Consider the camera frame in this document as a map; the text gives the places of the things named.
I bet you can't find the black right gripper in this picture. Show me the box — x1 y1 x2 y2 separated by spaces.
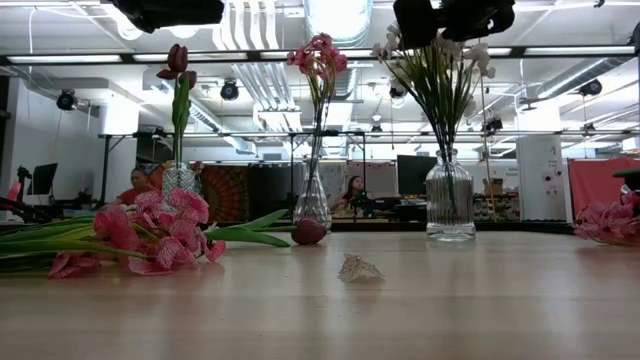
392 0 517 51

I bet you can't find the pink flower bunch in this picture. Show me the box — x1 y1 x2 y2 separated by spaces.
571 189 640 247
0 187 229 279
285 32 350 221

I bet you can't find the ribbed glass bottle vase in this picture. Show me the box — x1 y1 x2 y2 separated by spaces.
425 148 478 243

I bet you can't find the tall slender glass vase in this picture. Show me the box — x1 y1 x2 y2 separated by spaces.
292 158 333 233

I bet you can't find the diamond-pattern glass vase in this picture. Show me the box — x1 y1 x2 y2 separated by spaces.
160 159 198 199

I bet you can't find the large black monitor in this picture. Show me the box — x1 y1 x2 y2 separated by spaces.
396 154 439 197

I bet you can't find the person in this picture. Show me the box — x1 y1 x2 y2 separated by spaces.
332 174 367 215
112 167 159 207

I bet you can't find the white round column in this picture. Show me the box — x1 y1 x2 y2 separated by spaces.
515 133 569 222

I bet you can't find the orange fabric partition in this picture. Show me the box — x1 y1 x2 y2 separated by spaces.
568 157 640 216

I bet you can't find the small fallen petal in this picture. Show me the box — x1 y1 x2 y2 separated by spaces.
336 252 385 283

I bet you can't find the orange patterned tapestry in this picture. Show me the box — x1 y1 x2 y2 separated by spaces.
199 164 251 224

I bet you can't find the small black monitor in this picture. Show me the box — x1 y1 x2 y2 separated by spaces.
26 162 59 197

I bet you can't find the black aluminium table frame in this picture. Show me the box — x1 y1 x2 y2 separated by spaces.
202 219 576 234

